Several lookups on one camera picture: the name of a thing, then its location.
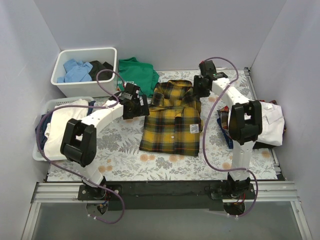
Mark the yellow plaid long sleeve shirt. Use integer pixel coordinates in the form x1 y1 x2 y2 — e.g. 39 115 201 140
139 79 203 157

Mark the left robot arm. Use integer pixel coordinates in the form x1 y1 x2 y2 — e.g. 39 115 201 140
60 83 150 200

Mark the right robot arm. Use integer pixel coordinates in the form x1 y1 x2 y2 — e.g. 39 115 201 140
194 57 263 199

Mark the green printed shirt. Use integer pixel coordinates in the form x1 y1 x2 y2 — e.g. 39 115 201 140
118 57 160 98

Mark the black garment in bin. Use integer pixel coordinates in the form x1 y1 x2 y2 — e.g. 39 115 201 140
89 60 114 81

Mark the light blue shirt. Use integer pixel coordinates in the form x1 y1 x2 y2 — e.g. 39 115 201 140
57 59 93 84

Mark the white folded shirt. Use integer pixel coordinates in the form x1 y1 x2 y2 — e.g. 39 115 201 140
257 101 285 147

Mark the white folded garment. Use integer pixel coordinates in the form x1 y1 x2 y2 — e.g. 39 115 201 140
43 107 88 161

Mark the navy blue garment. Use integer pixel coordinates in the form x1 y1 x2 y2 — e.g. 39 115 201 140
35 111 53 151

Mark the white laundry basket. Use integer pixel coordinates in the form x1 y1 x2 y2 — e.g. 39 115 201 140
32 96 94 161

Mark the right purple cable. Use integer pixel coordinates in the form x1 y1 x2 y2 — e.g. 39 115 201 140
198 56 259 218

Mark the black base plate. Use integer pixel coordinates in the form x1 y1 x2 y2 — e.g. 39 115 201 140
77 180 256 211

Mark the aluminium frame rail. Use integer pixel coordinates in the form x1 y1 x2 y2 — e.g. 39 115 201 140
22 180 312 240

